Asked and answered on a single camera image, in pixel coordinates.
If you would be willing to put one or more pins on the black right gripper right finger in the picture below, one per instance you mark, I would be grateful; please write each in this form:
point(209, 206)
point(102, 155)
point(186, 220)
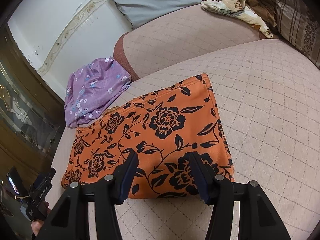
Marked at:
point(258, 218)

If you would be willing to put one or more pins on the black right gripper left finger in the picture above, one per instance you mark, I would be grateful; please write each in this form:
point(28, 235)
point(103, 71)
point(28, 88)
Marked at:
point(69, 218)

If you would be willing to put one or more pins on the orange black floral garment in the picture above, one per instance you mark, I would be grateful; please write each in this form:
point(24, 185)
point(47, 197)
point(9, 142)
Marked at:
point(163, 128)

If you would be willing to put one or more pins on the person's left hand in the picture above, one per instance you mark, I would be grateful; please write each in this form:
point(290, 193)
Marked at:
point(36, 225)

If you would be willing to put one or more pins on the wooden glass-panel wardrobe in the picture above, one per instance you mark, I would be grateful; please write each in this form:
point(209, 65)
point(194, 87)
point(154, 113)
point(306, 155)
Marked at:
point(32, 118)

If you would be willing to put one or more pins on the purple floral garment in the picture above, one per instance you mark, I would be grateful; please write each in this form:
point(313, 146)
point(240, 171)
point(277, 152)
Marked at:
point(92, 88)

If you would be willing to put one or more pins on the pink quilted mattress cover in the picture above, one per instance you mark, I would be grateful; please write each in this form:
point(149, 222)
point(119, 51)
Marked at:
point(267, 94)

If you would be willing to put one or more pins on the beige quilted bolster cushion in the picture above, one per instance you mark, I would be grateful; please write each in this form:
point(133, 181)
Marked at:
point(179, 36)

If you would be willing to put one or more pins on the brown striped patterned pillow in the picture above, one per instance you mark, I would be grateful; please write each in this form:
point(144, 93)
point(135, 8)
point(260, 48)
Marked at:
point(295, 20)

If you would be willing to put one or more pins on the cream floral crumpled blanket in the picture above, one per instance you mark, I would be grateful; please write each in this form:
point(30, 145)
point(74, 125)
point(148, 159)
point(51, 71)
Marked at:
point(235, 2)

